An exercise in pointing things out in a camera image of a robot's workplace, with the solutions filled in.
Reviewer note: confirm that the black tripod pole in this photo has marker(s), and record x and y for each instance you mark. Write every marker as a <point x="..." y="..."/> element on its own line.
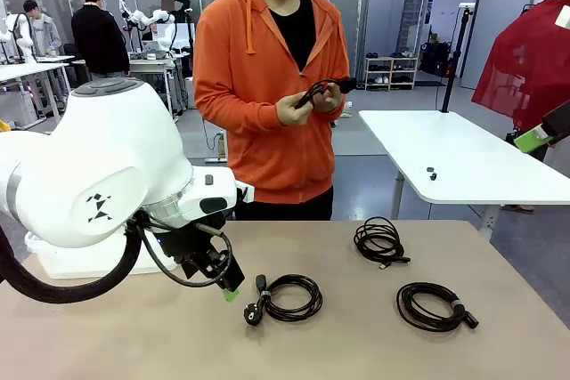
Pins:
<point x="454" y="59"/>

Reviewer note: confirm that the person in orange hoodie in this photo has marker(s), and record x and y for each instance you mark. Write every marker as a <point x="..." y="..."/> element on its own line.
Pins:
<point x="249" y="64"/>

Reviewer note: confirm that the clear plastic storage container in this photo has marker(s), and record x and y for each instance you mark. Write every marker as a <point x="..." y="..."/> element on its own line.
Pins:
<point x="89" y="264"/>

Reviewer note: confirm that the person's right hand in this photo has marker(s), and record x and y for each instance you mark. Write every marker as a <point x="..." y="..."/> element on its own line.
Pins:
<point x="291" y="113"/>

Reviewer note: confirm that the person in grey hoodie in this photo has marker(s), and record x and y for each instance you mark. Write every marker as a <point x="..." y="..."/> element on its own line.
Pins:
<point x="44" y="33"/>

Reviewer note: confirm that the small cardboard box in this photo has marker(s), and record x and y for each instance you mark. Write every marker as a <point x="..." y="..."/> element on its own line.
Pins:
<point x="221" y="144"/>

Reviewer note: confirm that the grey background workbench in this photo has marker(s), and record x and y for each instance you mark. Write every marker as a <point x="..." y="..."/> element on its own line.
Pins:
<point x="147" y="64"/>

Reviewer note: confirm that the person in black jacket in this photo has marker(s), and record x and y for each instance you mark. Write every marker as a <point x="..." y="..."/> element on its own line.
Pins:
<point x="100" y="37"/>

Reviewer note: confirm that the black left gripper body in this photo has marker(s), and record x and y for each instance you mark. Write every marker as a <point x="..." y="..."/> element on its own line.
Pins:
<point x="187" y="242"/>

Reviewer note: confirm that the red cape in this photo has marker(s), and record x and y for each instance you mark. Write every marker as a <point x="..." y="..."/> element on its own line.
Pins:
<point x="525" y="64"/>

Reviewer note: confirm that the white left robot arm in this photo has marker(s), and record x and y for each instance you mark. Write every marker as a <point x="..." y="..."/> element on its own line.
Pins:
<point x="111" y="153"/>

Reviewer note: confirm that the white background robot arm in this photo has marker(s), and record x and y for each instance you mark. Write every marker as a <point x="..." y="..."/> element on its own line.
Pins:
<point x="151" y="19"/>
<point x="22" y="37"/>

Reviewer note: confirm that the white tag on cape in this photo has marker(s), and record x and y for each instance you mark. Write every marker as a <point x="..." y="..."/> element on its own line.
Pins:
<point x="563" y="19"/>

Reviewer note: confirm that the person's left hand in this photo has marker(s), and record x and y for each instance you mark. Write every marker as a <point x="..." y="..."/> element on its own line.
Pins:
<point x="329" y="97"/>

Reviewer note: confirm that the person's right forearm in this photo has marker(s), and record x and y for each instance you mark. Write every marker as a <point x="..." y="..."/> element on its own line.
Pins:
<point x="240" y="108"/>

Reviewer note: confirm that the person in dark top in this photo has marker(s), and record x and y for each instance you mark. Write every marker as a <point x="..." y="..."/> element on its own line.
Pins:
<point x="168" y="2"/>

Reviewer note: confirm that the person's left forearm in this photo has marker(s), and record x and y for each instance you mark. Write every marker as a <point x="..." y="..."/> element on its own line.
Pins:
<point x="339" y="115"/>

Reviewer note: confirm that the thin black background tripod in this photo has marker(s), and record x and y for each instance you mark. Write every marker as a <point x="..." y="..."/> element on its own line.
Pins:
<point x="190" y="42"/>

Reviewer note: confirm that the black equipment bags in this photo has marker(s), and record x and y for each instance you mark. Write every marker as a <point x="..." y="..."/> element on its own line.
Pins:
<point x="436" y="59"/>

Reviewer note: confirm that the white side table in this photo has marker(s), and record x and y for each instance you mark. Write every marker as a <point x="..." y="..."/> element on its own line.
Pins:
<point x="467" y="153"/>

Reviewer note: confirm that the white shoe rack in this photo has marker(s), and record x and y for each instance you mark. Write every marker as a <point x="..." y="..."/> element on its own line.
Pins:
<point x="392" y="73"/>

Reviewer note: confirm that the white background desk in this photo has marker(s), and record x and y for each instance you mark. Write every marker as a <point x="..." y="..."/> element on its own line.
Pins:
<point x="26" y="68"/>

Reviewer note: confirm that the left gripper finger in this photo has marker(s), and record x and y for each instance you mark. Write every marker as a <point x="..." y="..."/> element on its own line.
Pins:
<point x="195" y="268"/>
<point x="229" y="280"/>

